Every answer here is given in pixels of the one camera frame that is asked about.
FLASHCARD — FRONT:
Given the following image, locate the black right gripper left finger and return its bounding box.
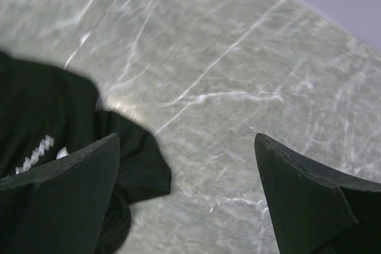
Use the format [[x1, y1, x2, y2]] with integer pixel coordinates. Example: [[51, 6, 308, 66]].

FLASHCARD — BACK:
[[1, 133, 120, 254]]

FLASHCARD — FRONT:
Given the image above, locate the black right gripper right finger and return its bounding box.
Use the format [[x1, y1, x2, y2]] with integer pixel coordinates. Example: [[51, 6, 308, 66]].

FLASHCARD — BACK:
[[254, 133, 380, 254]]

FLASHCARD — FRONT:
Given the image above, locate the black printed t-shirt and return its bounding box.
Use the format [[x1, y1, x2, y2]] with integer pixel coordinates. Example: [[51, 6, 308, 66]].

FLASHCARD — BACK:
[[1, 52, 172, 253]]

